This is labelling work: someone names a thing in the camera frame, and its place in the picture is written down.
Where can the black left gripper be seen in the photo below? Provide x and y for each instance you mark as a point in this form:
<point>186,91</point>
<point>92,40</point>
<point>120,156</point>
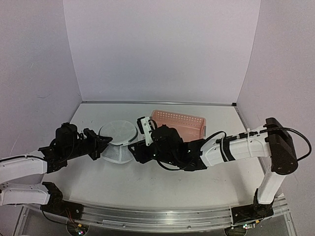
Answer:
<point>98,145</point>

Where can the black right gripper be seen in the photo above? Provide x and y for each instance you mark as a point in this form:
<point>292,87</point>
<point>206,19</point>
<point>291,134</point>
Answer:
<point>140,155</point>

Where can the white mesh laundry bag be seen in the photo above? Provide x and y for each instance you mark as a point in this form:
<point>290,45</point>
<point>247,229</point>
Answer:
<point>123,133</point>

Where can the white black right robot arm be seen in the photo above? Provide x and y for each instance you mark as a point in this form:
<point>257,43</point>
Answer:
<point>272,141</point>

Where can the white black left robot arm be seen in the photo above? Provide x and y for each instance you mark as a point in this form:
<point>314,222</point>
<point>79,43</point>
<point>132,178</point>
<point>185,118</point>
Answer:
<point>45,194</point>

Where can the pink perforated plastic basket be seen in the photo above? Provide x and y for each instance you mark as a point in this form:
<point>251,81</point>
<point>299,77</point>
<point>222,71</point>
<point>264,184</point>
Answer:
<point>190,128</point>

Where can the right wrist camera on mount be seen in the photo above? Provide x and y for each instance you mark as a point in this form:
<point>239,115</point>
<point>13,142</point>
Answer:
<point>158,135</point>

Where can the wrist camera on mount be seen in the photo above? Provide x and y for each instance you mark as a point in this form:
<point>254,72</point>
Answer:
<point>67,136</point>
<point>158,135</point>

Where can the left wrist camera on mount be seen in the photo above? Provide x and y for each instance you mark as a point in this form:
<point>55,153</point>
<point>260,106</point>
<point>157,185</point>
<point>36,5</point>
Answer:
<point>67,136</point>

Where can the aluminium front rail frame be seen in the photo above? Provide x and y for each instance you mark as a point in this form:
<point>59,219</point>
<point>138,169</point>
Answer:
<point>100,220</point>

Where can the aluminium rail at table back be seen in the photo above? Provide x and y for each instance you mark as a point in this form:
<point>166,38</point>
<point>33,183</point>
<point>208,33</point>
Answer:
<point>161,103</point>

